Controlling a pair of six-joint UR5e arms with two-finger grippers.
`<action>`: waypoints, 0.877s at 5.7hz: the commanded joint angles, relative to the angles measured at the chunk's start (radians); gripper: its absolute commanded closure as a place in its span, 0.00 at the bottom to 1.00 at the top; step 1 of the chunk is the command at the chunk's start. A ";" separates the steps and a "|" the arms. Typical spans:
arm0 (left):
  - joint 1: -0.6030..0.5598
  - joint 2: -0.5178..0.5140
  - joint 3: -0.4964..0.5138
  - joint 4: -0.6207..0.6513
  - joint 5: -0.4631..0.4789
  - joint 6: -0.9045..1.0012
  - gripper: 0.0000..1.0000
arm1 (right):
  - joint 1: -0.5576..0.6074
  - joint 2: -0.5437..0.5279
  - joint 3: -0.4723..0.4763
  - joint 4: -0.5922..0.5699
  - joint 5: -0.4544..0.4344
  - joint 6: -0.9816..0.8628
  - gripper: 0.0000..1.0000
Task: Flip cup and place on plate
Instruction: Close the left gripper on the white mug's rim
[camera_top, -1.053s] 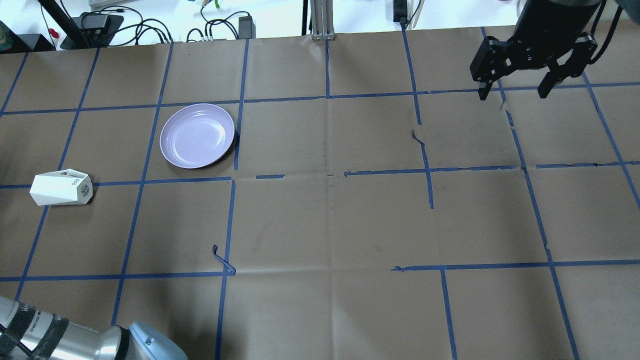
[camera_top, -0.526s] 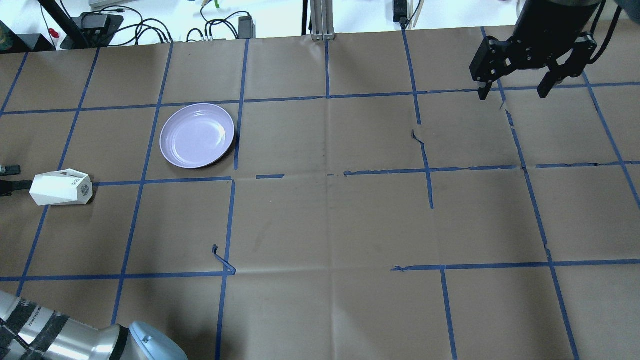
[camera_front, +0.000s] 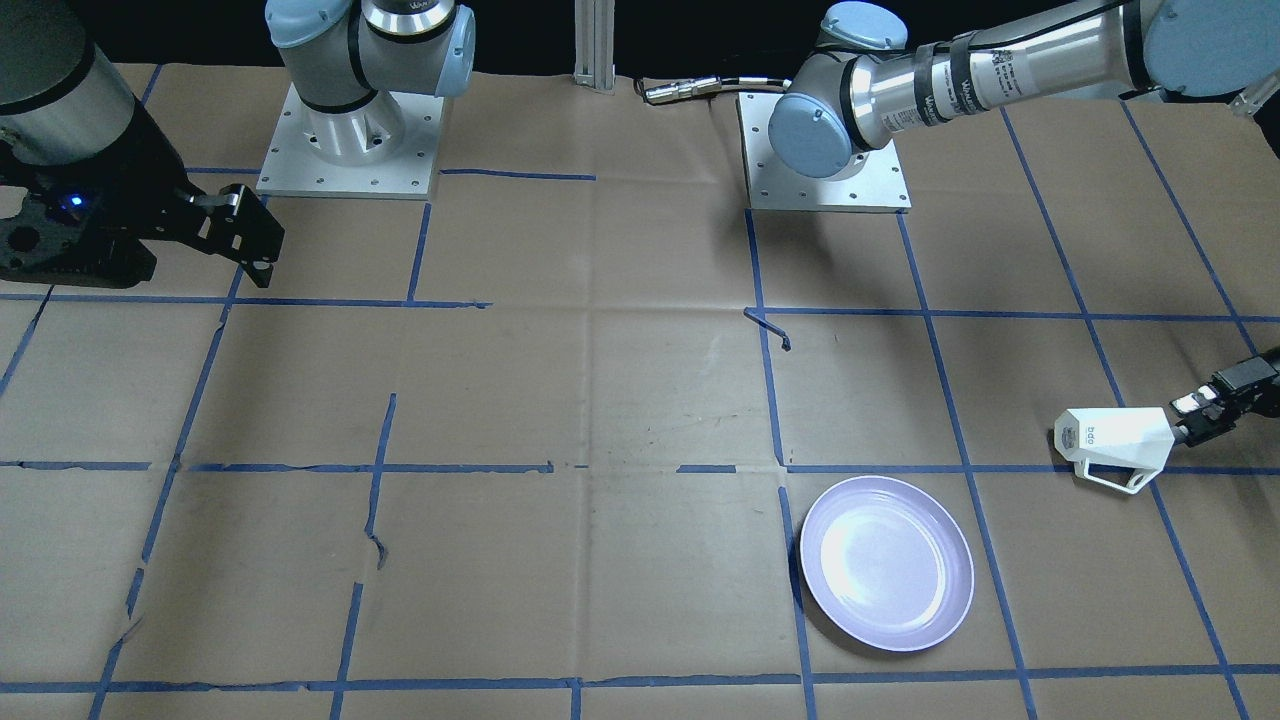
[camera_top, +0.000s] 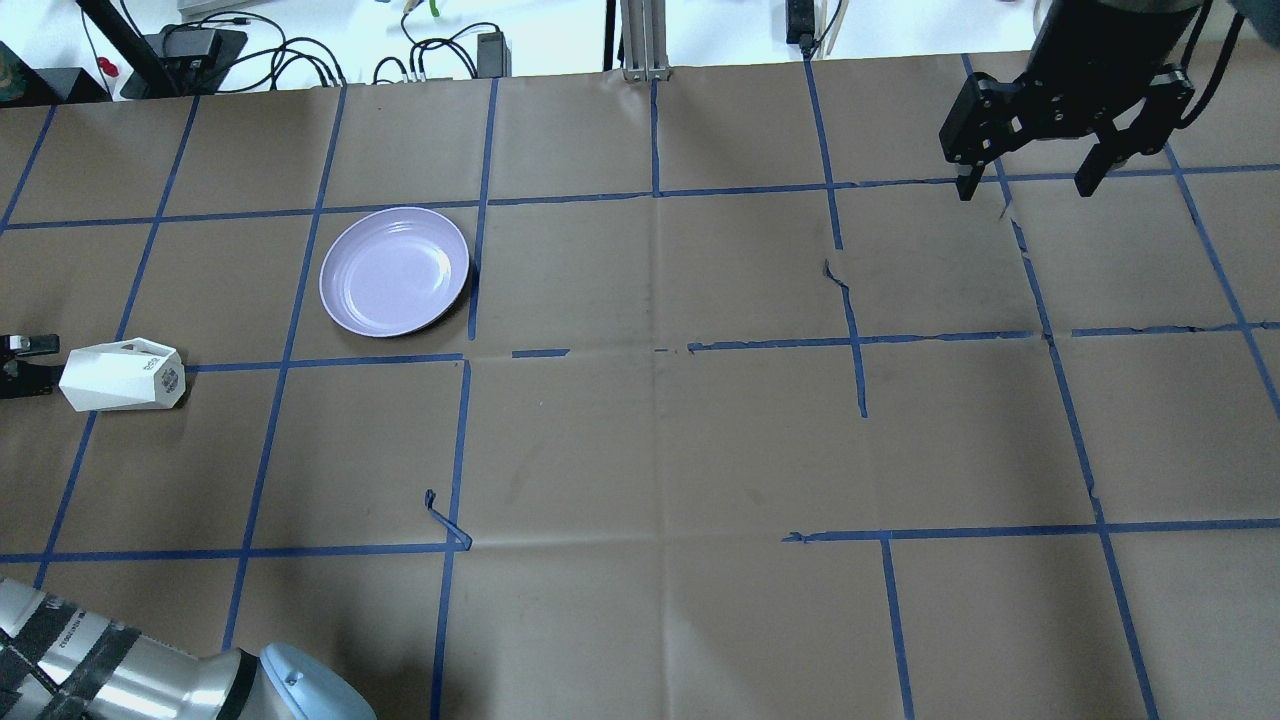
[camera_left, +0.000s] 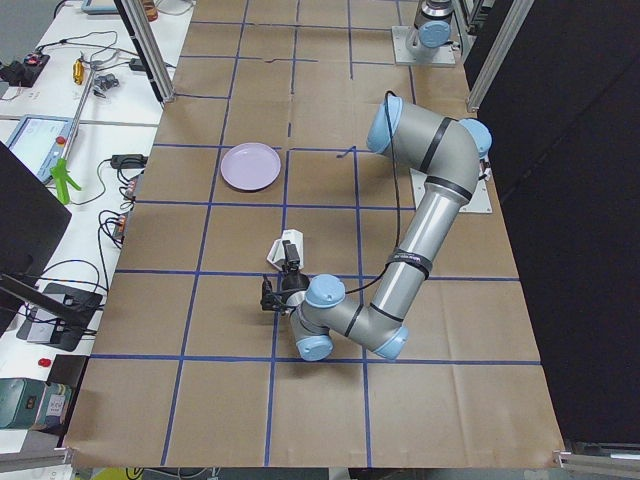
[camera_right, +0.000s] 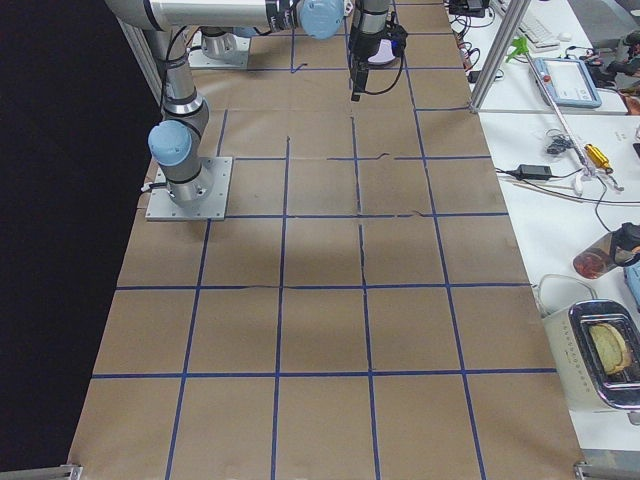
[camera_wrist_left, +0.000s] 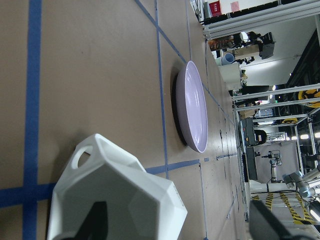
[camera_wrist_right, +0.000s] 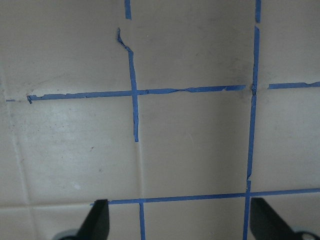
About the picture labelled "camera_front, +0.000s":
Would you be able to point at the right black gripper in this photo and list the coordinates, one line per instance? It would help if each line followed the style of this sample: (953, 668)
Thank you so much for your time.
(148, 172)

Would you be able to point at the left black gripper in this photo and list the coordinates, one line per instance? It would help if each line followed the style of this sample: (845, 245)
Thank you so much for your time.
(1236, 388)

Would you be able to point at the white faceted cup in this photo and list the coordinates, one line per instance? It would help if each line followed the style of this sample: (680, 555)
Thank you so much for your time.
(1137, 439)

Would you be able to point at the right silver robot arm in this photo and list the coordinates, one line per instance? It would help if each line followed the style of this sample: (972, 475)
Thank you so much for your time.
(64, 101)

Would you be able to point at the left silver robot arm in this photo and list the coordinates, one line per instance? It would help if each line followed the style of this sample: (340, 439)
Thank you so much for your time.
(951, 243)

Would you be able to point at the lilac plate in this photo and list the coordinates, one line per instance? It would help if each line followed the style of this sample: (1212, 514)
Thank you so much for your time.
(887, 564)

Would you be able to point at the brown paper table cover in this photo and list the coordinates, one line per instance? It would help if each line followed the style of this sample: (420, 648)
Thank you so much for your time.
(505, 453)

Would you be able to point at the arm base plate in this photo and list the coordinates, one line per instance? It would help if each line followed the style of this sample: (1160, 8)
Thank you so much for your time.
(386, 150)
(798, 157)

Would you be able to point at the aluminium frame post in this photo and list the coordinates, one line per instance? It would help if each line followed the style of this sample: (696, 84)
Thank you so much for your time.
(593, 39)

